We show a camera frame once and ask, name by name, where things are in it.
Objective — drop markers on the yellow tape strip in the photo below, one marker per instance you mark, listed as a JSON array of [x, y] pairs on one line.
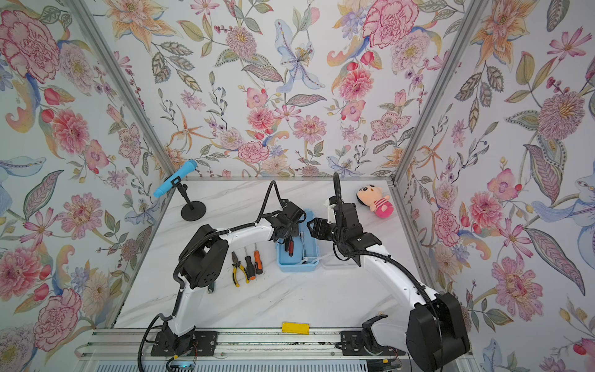
[[295, 328]]

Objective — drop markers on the blue plastic tool box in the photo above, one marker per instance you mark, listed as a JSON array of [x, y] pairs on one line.
[[305, 257]]

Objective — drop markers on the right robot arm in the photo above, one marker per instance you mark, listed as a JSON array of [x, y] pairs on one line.
[[429, 326]]

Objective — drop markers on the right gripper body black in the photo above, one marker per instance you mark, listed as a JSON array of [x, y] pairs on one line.
[[340, 239]]

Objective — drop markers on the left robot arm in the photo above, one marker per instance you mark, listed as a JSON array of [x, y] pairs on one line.
[[202, 261]]

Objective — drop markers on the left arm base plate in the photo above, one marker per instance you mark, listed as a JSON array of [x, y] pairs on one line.
[[186, 343]]

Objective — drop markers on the orange handled screwdriver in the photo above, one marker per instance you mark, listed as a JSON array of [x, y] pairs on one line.
[[257, 261]]

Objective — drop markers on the clear tool box lid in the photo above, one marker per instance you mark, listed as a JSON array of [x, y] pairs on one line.
[[332, 263]]

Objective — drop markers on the blue microphone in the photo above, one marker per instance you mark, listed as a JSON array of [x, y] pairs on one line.
[[187, 168]]

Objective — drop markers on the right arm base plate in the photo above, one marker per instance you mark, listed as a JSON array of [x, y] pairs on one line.
[[361, 343]]

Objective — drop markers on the black microphone stand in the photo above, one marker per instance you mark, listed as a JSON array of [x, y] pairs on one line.
[[192, 210]]

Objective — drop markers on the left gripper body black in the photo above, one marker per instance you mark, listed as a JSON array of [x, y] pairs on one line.
[[291, 229]]

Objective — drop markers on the yellow black pliers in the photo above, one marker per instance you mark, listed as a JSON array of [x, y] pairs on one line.
[[237, 266]]

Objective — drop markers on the aluminium front rail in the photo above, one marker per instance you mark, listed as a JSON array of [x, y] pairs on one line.
[[229, 344]]

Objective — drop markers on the pink plush doll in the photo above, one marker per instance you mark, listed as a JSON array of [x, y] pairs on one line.
[[373, 197]]

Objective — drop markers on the red black handled screwdriver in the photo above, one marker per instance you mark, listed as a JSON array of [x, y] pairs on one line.
[[250, 269]]

